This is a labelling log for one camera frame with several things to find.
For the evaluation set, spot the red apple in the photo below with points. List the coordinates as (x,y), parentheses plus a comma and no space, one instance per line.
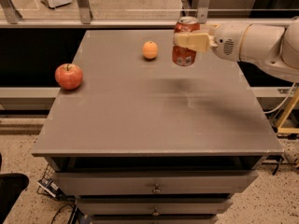
(69,76)

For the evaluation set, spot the red coke can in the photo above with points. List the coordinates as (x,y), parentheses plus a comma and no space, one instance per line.
(183,56)

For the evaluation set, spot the metal window railing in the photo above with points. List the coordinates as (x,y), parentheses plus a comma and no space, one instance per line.
(142,13)

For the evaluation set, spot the yellow metal frame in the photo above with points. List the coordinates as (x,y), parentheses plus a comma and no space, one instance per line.
(287,111)

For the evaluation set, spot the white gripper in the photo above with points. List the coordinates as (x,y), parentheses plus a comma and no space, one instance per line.
(226,42)

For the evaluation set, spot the top grey drawer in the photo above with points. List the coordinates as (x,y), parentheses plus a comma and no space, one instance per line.
(153,183)

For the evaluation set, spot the orange fruit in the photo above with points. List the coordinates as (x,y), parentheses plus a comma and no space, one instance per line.
(150,50)

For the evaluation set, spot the middle grey drawer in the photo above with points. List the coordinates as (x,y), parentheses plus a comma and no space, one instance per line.
(154,206)

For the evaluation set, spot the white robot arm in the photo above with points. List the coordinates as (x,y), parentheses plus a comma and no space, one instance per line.
(273,49)

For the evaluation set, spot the wire basket on floor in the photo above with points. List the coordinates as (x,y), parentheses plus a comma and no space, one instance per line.
(47,186)

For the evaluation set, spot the bottom grey drawer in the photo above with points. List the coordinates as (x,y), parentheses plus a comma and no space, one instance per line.
(154,220)

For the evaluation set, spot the grey drawer cabinet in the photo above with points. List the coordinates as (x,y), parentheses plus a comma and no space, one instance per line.
(132,114)

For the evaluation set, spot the black chair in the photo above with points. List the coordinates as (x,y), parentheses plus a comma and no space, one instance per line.
(11,187)

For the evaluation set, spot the grey drawer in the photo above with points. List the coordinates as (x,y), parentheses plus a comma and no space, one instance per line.
(154,206)
(153,183)
(154,220)

